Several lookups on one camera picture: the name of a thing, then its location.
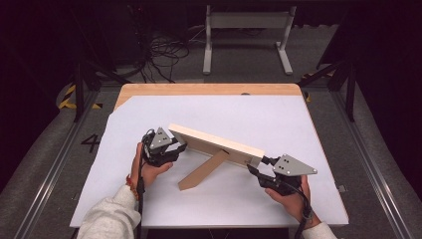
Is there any left hand-held gripper black cable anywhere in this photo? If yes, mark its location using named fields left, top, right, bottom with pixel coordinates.
left=135, top=128, right=156, bottom=239

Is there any aluminium floor rail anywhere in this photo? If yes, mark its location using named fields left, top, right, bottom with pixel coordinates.
left=331, top=90, right=415, bottom=239
left=12, top=90, right=101, bottom=239

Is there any white sheet table cover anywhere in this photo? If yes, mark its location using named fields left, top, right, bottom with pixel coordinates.
left=70, top=95, right=349, bottom=229

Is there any yellow black striped floor tape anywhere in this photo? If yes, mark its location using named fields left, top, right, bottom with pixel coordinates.
left=58, top=84, right=103, bottom=111

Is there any hand-held gripper black cable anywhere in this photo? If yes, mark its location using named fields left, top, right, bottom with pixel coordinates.
left=135, top=128, right=156, bottom=239
left=281, top=180, right=314, bottom=239

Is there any right hand-held gripper black cable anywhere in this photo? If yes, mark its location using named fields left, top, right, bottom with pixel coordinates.
left=281, top=180, right=314, bottom=239

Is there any black metal stand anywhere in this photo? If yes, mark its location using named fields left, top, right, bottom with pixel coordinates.
left=296, top=60, right=358, bottom=122
left=70, top=6, right=132, bottom=123

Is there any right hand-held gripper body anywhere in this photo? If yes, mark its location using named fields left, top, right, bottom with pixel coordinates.
left=257, top=153, right=318, bottom=197

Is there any light wooden table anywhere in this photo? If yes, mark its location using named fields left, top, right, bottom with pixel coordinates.
left=113, top=83, right=313, bottom=112

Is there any person's left hand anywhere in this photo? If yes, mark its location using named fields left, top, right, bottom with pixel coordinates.
left=129, top=142, right=174, bottom=189

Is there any red beaded bracelet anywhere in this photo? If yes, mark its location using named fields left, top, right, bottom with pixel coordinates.
left=124, top=174, right=139, bottom=201

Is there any white metal desk frame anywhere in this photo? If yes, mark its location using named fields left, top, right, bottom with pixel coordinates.
left=202, top=4, right=298, bottom=77

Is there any tangle of black floor cables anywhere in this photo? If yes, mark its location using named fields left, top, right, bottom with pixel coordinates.
left=131, top=31, right=191, bottom=84

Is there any person's right hand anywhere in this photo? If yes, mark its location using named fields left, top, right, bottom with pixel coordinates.
left=264, top=174, right=322, bottom=230

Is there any pale wooden picture frame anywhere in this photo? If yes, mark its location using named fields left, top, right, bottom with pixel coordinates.
left=167, top=122, right=266, bottom=191

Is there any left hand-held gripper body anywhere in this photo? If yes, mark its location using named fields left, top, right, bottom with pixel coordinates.
left=141, top=126, right=182, bottom=167

